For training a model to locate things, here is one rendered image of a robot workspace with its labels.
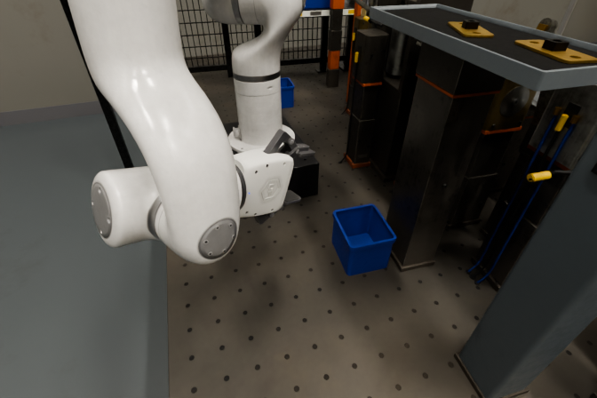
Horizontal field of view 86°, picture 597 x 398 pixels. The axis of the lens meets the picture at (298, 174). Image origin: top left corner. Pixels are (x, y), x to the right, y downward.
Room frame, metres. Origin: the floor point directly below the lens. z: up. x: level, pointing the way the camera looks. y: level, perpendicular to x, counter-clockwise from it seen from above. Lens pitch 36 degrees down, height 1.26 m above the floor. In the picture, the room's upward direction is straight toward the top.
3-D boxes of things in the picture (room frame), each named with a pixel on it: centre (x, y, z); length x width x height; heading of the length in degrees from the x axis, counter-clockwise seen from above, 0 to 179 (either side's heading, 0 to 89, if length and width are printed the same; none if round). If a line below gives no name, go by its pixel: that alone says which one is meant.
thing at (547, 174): (0.36, -0.37, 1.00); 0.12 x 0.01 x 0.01; 104
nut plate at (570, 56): (0.37, -0.28, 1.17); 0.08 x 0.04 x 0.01; 7
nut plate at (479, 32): (0.48, -0.24, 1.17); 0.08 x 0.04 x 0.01; 174
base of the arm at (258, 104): (0.81, 0.11, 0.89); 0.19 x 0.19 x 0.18
